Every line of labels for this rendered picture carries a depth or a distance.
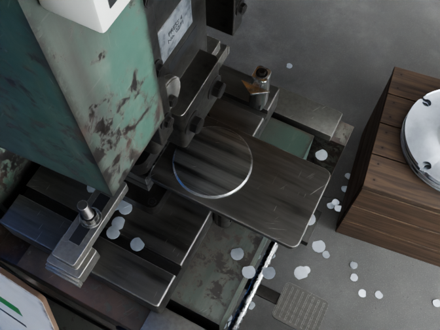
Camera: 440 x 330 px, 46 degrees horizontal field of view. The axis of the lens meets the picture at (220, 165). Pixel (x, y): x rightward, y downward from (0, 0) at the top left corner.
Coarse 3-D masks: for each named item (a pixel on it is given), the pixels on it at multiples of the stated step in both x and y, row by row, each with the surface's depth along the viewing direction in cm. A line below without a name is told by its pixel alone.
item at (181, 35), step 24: (168, 0) 51; (192, 0) 57; (168, 24) 54; (192, 24) 60; (168, 48) 56; (192, 48) 64; (168, 72) 60; (192, 72) 64; (216, 72) 66; (168, 96) 60; (192, 96) 63; (216, 96) 67; (192, 120) 65
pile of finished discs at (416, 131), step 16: (432, 96) 133; (416, 112) 131; (432, 112) 131; (416, 128) 128; (432, 128) 128; (416, 144) 127; (432, 144) 127; (416, 160) 125; (432, 160) 125; (432, 176) 122
